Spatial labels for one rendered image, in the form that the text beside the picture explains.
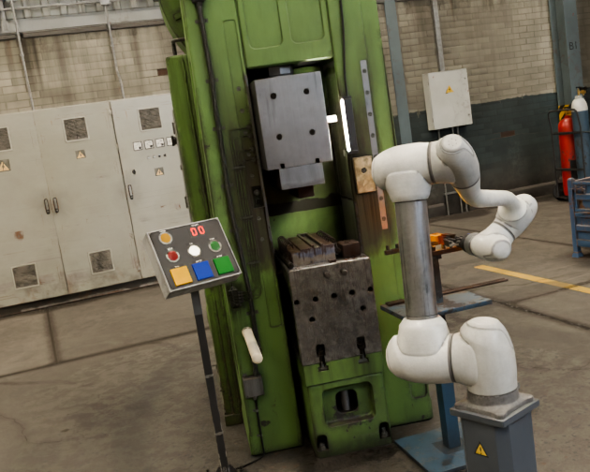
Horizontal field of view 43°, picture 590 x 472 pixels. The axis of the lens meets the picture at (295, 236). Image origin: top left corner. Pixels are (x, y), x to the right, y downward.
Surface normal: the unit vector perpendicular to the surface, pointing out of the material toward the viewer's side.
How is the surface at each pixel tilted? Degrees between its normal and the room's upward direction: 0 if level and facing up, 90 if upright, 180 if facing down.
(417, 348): 80
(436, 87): 90
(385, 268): 90
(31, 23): 90
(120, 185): 90
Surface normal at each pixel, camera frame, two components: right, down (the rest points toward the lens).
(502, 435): -0.08, 0.16
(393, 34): 0.34, 0.09
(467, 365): -0.43, 0.15
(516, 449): 0.64, 0.02
